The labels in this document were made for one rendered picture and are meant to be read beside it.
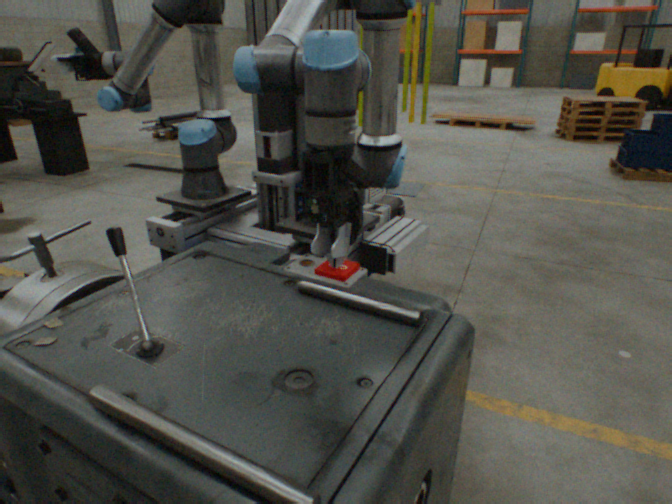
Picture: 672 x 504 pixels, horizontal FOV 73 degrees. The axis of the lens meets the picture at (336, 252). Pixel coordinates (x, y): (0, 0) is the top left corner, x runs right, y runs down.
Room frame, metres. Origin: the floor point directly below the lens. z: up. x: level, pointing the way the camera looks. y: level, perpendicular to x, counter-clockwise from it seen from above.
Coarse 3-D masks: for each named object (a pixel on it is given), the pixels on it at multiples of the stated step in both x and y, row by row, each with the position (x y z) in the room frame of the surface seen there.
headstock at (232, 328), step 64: (192, 256) 0.77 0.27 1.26; (256, 256) 0.77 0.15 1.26; (64, 320) 0.55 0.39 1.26; (128, 320) 0.55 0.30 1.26; (192, 320) 0.55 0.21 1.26; (256, 320) 0.55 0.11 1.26; (320, 320) 0.55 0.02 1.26; (384, 320) 0.55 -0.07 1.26; (448, 320) 0.56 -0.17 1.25; (0, 384) 0.44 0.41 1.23; (64, 384) 0.41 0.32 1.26; (128, 384) 0.41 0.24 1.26; (192, 384) 0.41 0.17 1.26; (256, 384) 0.41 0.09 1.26; (320, 384) 0.41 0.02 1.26; (384, 384) 0.41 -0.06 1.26; (448, 384) 0.45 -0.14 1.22; (0, 448) 0.48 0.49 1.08; (64, 448) 0.40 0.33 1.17; (128, 448) 0.33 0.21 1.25; (256, 448) 0.32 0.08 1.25; (320, 448) 0.32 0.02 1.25; (384, 448) 0.32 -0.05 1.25; (448, 448) 0.50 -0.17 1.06
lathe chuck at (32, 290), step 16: (64, 272) 0.74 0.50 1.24; (80, 272) 0.74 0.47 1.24; (16, 288) 0.70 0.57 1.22; (32, 288) 0.69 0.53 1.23; (48, 288) 0.69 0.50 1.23; (0, 304) 0.68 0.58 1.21; (16, 304) 0.66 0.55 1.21; (32, 304) 0.66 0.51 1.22; (0, 320) 0.65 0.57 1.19; (16, 320) 0.64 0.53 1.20; (0, 336) 0.62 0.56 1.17
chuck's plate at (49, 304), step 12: (84, 276) 0.72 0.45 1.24; (96, 276) 0.72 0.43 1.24; (108, 276) 0.73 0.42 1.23; (120, 276) 0.75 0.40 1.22; (60, 288) 0.68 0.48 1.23; (72, 288) 0.68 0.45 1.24; (84, 288) 0.69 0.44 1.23; (96, 288) 0.71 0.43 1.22; (48, 300) 0.66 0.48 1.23; (60, 300) 0.65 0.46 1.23; (72, 300) 0.68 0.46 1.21; (36, 312) 0.64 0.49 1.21; (48, 312) 0.63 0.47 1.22; (24, 324) 0.62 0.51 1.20
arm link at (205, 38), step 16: (208, 0) 1.53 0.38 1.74; (224, 0) 1.64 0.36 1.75; (208, 16) 1.56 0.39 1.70; (192, 32) 1.58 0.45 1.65; (208, 32) 1.57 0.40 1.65; (208, 48) 1.57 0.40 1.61; (208, 64) 1.57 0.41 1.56; (208, 80) 1.57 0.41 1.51; (208, 96) 1.57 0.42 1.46; (224, 96) 1.61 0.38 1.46; (208, 112) 1.56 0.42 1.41; (224, 112) 1.58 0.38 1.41; (224, 128) 1.57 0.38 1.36
